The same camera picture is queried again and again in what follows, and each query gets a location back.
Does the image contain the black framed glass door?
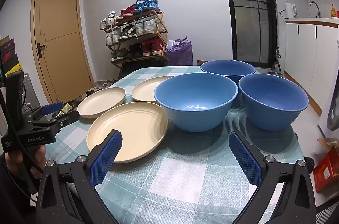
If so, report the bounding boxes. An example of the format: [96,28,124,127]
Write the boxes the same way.
[217,0,278,68]

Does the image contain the blue bowl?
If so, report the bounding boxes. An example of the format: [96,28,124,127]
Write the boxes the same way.
[238,74,309,132]
[154,72,238,132]
[200,60,256,84]

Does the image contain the purple plastic bag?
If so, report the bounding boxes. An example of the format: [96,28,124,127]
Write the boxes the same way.
[166,37,194,67]

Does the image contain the black white patterned rug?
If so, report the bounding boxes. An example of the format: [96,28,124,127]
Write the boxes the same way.
[315,203,339,224]

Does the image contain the black red shoe box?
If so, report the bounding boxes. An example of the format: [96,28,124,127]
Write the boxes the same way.
[0,52,18,68]

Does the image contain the yellow black shoe box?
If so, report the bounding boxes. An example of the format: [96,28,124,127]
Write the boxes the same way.
[4,62,22,76]

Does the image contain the metal faucet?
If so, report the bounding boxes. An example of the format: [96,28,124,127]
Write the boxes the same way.
[309,1,321,18]

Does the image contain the person's left forearm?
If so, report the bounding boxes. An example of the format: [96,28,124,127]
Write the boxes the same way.
[0,155,40,224]

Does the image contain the teal checkered tablecloth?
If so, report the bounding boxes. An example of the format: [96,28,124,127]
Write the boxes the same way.
[45,65,305,224]

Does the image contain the shoe rack with shoes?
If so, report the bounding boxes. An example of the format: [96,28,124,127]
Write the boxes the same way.
[100,0,168,61]

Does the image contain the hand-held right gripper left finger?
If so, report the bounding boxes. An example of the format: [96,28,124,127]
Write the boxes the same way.
[36,129,124,224]

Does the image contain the white kitchen counter cabinet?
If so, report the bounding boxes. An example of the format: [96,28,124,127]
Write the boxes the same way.
[284,17,339,118]

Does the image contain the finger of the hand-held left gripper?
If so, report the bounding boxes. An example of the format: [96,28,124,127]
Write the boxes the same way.
[23,102,65,121]
[28,111,80,134]

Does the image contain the white electric kettle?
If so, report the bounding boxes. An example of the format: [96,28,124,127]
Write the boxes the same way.
[285,3,297,19]

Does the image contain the wooden door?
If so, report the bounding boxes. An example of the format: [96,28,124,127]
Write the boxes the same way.
[30,0,94,105]

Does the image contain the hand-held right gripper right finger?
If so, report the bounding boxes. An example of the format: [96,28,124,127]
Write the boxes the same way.
[228,130,317,224]

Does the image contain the scattered group of sneakers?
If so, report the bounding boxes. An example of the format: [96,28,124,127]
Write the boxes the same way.
[85,79,119,97]

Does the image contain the white washing machine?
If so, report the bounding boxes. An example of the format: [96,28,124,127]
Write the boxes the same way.
[318,86,339,153]

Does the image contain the person's left hand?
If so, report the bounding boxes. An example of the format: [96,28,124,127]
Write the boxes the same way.
[5,146,46,179]

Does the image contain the black door handle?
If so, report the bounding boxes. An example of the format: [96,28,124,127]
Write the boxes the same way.
[36,42,46,58]

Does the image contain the silver suitcase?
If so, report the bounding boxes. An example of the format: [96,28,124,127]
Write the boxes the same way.
[22,72,36,110]

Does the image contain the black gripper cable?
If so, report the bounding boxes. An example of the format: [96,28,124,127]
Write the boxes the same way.
[0,92,44,203]

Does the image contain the red cardboard box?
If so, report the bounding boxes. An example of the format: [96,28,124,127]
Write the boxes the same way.
[313,137,339,194]

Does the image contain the cream plate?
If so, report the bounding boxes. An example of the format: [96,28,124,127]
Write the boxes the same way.
[132,76,175,103]
[77,87,126,119]
[87,101,169,163]

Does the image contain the grey stick vacuum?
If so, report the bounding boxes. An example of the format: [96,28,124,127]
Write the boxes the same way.
[267,0,284,78]

